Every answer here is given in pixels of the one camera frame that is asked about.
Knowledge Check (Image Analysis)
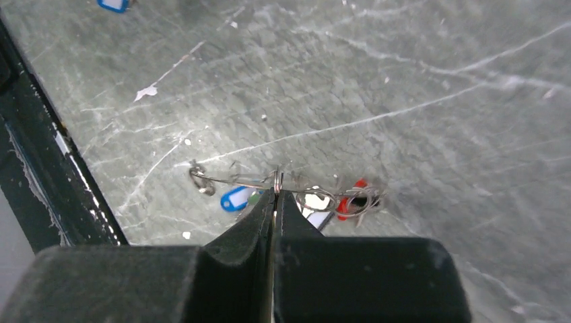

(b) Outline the round metal keyring disc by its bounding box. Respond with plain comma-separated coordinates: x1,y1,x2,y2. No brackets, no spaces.
189,161,387,225

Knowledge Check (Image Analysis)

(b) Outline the black key bottom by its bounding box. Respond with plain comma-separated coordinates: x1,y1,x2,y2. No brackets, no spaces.
295,186,336,231

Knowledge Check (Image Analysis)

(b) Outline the blue key top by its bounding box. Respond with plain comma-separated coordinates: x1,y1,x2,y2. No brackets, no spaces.
97,0,131,13

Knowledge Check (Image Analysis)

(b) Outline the green key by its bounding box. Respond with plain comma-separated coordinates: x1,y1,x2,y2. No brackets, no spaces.
247,191,263,206

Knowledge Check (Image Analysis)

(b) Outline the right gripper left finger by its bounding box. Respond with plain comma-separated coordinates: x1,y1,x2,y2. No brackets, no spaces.
1,191,275,322

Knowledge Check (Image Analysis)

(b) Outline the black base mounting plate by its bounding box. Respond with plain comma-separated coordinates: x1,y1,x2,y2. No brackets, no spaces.
1,24,127,252

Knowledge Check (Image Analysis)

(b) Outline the red key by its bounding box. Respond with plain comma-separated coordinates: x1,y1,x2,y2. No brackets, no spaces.
335,178,371,221

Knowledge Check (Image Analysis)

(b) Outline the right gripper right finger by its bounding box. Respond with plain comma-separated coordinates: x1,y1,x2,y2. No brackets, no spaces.
273,191,472,322

